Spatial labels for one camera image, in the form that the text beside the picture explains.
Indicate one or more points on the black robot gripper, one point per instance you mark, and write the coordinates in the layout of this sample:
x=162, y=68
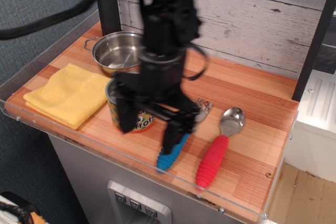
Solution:
x=157, y=90

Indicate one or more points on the peas and carrots can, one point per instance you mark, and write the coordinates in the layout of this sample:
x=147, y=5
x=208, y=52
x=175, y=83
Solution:
x=144, y=118

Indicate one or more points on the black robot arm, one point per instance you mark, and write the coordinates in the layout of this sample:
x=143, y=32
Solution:
x=169, y=29

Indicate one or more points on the clear acrylic counter guard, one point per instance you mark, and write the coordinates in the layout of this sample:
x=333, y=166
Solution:
x=243, y=185

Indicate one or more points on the stainless steel pot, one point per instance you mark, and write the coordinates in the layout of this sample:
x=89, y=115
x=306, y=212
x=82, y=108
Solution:
x=117, y=51

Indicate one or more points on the folded yellow cloth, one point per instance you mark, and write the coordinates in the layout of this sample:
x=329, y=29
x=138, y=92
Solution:
x=70, y=97

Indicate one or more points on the silver dispenser button panel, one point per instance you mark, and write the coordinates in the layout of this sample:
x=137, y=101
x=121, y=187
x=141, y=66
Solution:
x=130, y=206

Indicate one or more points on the grey toy cabinet body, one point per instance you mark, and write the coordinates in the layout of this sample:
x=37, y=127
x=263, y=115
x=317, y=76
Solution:
x=89, y=174

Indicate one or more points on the orange and black object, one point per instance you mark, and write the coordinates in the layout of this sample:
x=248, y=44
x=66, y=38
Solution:
x=15, y=209

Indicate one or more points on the white toy appliance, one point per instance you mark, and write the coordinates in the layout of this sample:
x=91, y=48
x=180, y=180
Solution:
x=311, y=144

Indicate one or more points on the blue handled fork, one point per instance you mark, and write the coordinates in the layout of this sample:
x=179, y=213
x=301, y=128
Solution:
x=164, y=162

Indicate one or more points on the red handled spoon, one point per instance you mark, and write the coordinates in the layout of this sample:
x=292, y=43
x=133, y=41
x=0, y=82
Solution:
x=231, y=122

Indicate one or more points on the dark left post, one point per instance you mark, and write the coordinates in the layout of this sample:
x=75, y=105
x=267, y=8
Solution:
x=109, y=16

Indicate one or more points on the dark post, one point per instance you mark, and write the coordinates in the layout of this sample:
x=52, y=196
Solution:
x=313, y=51
x=109, y=16

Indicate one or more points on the dark right post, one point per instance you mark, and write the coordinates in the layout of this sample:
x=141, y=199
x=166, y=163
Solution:
x=313, y=51

